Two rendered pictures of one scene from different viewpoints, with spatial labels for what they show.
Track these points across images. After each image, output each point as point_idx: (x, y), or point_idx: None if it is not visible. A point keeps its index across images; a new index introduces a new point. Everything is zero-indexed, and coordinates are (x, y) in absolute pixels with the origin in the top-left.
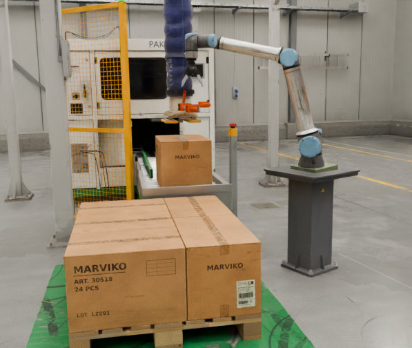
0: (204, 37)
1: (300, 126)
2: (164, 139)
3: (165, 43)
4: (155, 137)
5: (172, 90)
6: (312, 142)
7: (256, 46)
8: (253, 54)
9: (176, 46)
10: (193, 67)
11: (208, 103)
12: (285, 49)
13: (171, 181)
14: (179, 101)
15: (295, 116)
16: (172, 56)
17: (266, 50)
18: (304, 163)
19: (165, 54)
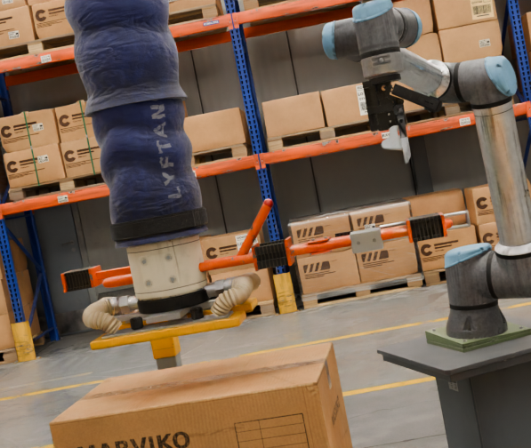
0: (409, 14)
1: (529, 230)
2: (240, 388)
3: (135, 52)
4: (75, 425)
5: (189, 212)
6: None
7: (416, 55)
8: (413, 76)
9: (172, 61)
10: (435, 96)
11: (100, 269)
12: (497, 57)
13: None
14: (197, 249)
15: (518, 211)
16: (169, 94)
17: (430, 66)
18: (496, 325)
19: (130, 90)
